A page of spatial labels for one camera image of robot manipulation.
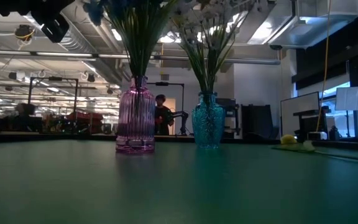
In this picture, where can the blue artificial flower bunch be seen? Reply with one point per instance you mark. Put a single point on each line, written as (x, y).
(149, 34)
(132, 37)

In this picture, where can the teal textured glass vase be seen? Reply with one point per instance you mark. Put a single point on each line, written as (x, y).
(208, 124)

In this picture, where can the yellow artificial tulip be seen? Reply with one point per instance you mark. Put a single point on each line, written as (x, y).
(288, 139)

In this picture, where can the black background robot arm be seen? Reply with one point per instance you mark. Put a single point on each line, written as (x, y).
(183, 121)

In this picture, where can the purple ribbed glass vase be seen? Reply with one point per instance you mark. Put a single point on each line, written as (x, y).
(135, 124)

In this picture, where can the black hanging ceiling device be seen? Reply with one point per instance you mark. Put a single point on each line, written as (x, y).
(24, 32)

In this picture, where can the grey ceiling pipe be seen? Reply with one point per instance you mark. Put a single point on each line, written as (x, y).
(73, 55)

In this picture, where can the person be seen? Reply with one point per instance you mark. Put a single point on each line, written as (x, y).
(26, 110)
(163, 118)

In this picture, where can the red storage bins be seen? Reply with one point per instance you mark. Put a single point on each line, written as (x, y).
(82, 117)

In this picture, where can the black machine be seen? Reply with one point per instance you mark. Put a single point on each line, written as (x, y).
(228, 109)

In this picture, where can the green table mat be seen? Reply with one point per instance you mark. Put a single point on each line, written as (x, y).
(179, 186)

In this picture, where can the black cabinet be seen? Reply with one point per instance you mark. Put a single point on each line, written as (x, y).
(256, 121)

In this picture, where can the whiteboard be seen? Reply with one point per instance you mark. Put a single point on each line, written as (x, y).
(291, 118)

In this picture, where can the black desk with equipment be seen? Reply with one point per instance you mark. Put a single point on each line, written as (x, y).
(309, 123)

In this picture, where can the small white box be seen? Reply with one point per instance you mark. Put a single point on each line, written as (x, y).
(317, 135)

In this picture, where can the white sheet on stand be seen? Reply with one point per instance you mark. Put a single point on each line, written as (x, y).
(351, 98)

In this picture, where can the ribbed silver round duct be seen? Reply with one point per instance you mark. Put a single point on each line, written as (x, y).
(82, 43)

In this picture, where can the black rig frame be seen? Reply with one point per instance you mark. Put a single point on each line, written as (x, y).
(53, 78)
(162, 83)

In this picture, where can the silver rectangular ventilation duct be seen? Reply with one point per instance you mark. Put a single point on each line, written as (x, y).
(315, 31)

